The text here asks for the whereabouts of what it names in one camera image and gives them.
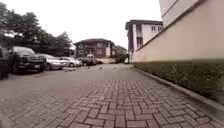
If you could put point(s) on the green bush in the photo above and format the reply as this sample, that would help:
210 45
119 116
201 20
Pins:
121 58

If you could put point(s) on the distant brown building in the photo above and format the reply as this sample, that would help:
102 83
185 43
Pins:
120 50

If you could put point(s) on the brown brick building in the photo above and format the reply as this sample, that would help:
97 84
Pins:
95 46

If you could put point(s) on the grey brick paved road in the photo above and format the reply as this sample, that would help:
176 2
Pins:
110 96

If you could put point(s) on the white multi-storey building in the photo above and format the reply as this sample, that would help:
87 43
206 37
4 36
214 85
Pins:
146 33

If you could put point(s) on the green hedge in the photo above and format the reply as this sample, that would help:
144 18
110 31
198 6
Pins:
186 75

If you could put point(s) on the grey concrete kerb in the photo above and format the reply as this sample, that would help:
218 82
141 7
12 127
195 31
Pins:
186 93

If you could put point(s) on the pale building with red stripe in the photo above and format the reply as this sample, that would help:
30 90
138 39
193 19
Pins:
173 8

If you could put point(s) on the row of parked cars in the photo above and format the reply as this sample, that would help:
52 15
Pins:
28 60

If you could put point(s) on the row of trees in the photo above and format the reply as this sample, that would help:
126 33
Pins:
30 30

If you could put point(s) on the low white wall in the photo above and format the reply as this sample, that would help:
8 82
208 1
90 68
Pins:
106 61

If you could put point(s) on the cream boundary wall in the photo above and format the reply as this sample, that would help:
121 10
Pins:
186 36

